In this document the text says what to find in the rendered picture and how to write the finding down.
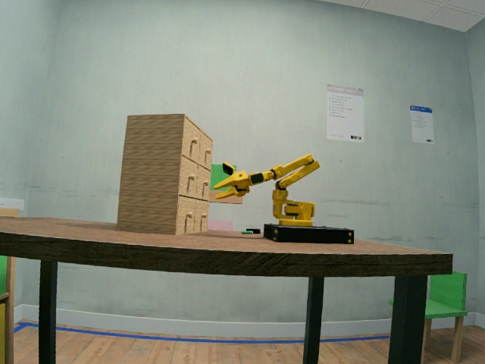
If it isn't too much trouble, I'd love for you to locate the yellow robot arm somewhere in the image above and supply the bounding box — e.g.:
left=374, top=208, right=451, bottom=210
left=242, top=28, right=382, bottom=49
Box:
left=248, top=154, right=321, bottom=227

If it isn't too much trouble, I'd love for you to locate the wooden chest of drawers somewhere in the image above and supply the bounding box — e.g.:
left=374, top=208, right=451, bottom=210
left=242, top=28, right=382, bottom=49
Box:
left=117, top=114, right=213, bottom=235

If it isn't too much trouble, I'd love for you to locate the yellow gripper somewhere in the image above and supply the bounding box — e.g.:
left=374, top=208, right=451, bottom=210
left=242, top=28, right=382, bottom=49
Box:
left=214, top=162, right=250, bottom=199

